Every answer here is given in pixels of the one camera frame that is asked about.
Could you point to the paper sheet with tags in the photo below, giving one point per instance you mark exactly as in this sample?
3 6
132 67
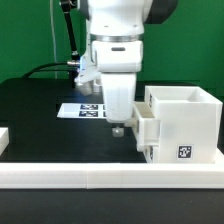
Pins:
82 111

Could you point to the white drawer box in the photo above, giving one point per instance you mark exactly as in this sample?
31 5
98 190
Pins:
148 154
145 127

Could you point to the white front drawer box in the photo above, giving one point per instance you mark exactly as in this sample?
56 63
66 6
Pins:
148 154

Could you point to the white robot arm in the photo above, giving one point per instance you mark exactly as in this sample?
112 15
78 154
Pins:
110 21

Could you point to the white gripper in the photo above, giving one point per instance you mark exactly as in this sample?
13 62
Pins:
118 63

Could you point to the white L-shaped fence rail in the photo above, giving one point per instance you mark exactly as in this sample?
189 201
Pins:
103 176

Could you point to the white drawer cabinet frame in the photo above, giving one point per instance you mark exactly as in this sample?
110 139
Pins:
189 123

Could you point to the white block at left edge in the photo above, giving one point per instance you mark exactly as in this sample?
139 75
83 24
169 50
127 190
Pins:
4 139

